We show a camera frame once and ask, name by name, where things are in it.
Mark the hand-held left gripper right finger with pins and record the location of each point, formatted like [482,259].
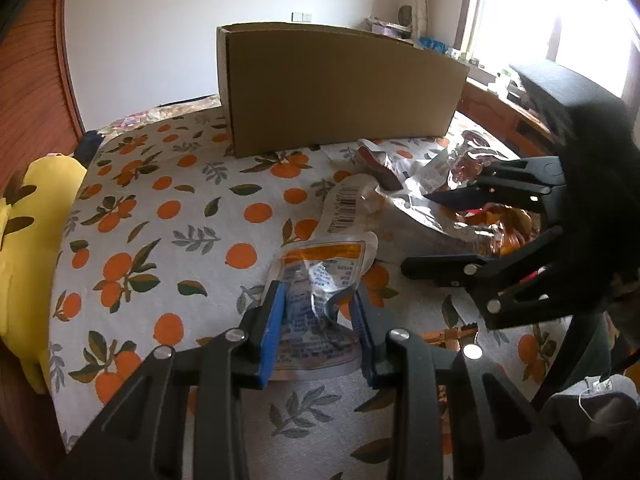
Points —
[361,340]

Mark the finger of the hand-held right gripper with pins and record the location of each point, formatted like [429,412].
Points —
[500,182]
[450,267]

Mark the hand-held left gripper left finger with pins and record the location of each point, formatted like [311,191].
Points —
[272,335]

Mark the clear packet of orange snacks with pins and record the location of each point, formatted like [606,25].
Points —
[505,230]

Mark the clear packet with orange label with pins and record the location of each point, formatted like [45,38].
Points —
[315,280]

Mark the brown cardboard box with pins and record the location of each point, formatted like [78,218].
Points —
[340,90]

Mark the clear crinkled snack packet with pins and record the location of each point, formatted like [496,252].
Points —
[450,160]

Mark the wooden cabinet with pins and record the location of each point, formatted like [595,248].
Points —
[495,110]

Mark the dark red snack packet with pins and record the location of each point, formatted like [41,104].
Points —
[380,165]

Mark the white packet with black stripes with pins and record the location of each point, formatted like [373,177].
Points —
[345,205]

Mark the orange print bedsheet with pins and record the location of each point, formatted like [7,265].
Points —
[175,220]

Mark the window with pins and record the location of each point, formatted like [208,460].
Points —
[575,10]

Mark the pile of papers and boxes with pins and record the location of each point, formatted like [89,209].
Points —
[387,27]

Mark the grey clothing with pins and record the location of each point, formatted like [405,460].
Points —
[595,435]

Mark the flower patterned quilt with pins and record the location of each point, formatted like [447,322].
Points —
[160,112]

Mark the yellow plush toy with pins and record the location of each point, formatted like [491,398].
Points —
[35,240]

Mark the dark blue cloth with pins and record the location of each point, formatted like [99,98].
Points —
[89,147]

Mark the reddish wooden wardrobe door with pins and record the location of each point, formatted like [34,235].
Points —
[35,85]

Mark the white wall socket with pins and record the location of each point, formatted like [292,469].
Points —
[302,16]

